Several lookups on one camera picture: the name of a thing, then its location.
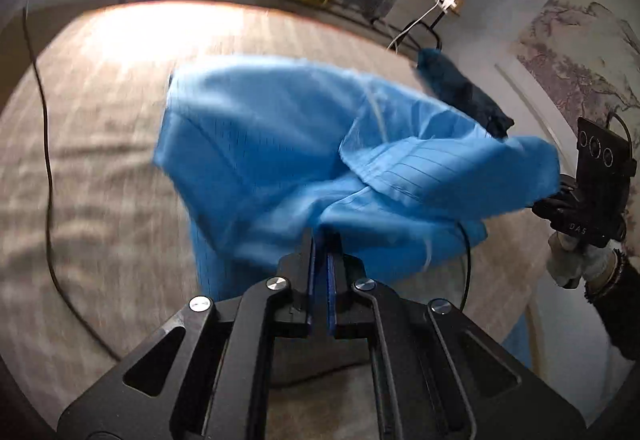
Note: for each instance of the white gloved right hand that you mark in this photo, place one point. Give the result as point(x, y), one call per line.
point(570, 262)

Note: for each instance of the landscape painting wall mural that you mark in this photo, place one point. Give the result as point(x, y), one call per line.
point(584, 54)

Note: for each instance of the light blue work coat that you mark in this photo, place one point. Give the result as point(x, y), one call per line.
point(262, 149)

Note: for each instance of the black sleeved right forearm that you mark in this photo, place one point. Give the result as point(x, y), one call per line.
point(615, 296)

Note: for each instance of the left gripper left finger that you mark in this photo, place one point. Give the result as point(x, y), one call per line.
point(293, 318)

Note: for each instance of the beige plaid bed cover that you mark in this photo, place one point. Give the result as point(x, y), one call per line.
point(106, 332)

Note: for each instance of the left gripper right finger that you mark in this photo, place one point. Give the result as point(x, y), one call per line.
point(350, 316)

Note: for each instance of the folded dark navy garment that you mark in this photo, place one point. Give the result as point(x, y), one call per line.
point(449, 85)

